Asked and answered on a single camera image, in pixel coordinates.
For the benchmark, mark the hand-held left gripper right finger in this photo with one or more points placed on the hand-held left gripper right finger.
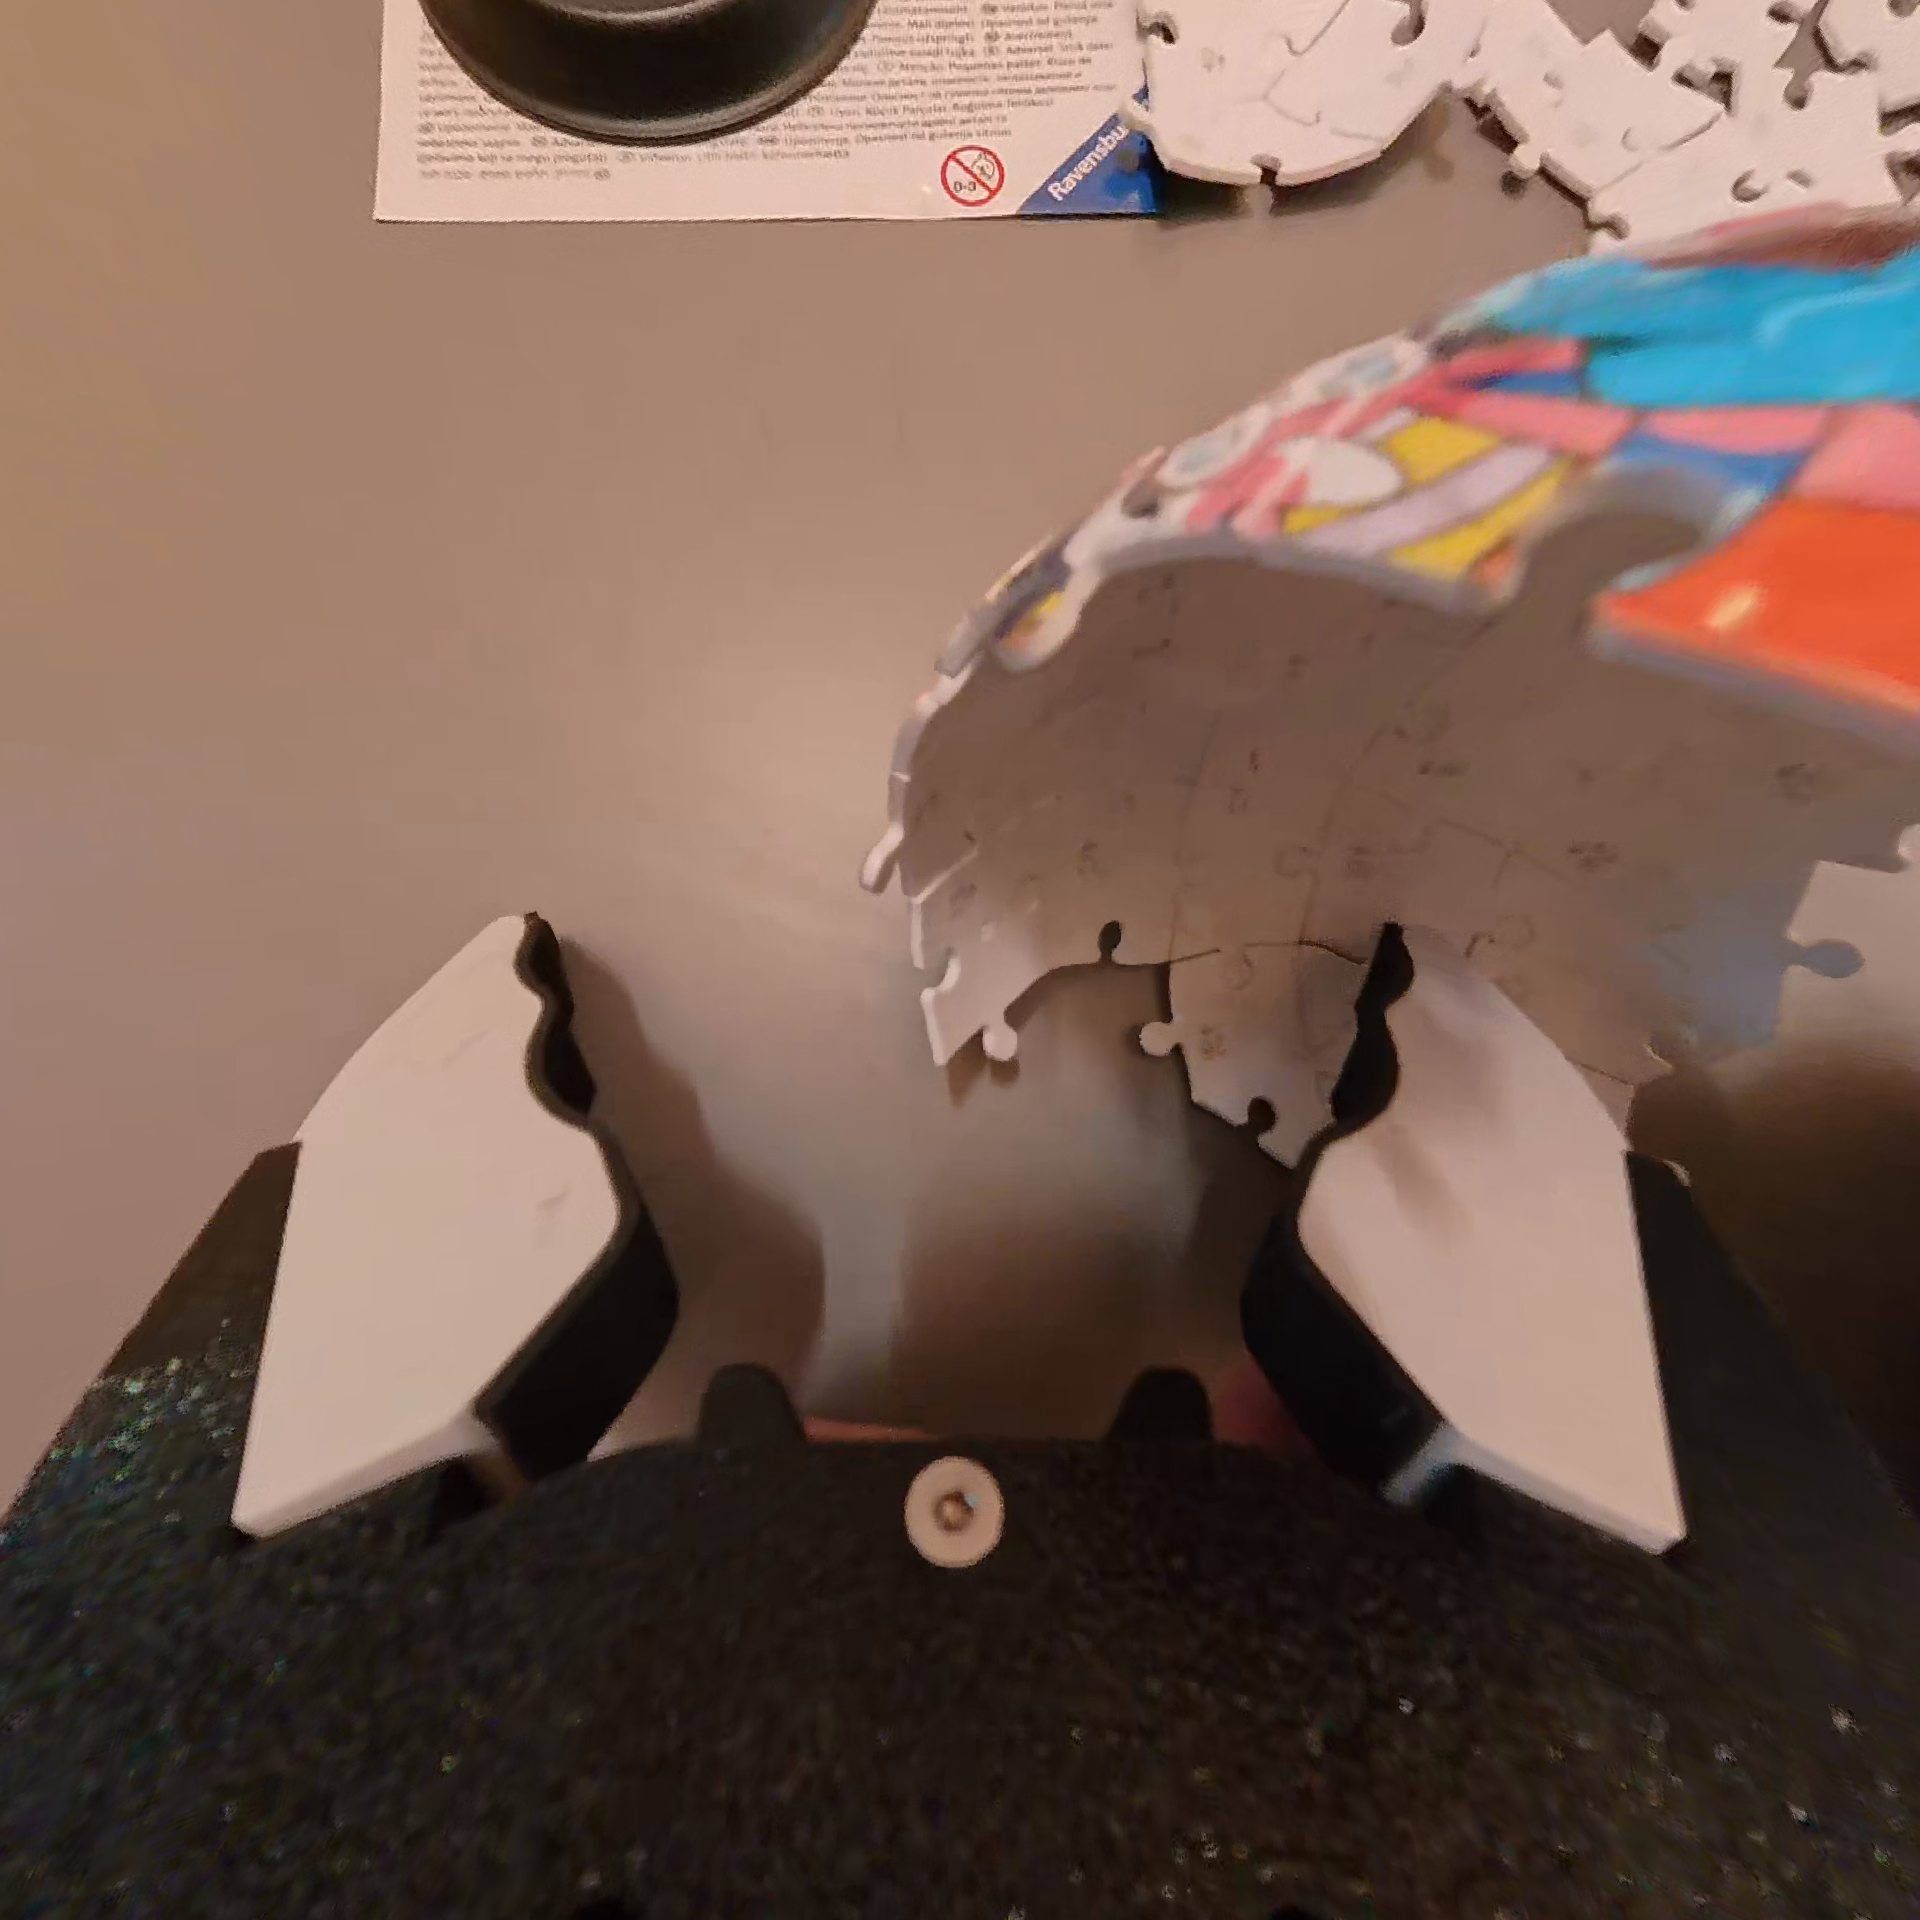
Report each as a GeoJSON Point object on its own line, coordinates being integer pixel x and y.
{"type": "Point", "coordinates": [1499, 1276]}

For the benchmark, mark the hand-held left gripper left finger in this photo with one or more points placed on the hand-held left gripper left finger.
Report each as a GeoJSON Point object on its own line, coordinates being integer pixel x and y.
{"type": "Point", "coordinates": [422, 1201]}

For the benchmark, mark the colourful partial puzzle ball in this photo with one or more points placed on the colourful partial puzzle ball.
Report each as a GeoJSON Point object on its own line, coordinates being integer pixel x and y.
{"type": "Point", "coordinates": [1350, 751]}

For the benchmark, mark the pile of white puzzle pieces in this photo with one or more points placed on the pile of white puzzle pieces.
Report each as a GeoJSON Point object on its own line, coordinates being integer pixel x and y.
{"type": "Point", "coordinates": [1575, 90]}

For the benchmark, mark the white printed instruction leaflet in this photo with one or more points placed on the white printed instruction leaflet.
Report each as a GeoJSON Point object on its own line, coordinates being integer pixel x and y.
{"type": "Point", "coordinates": [750, 171]}

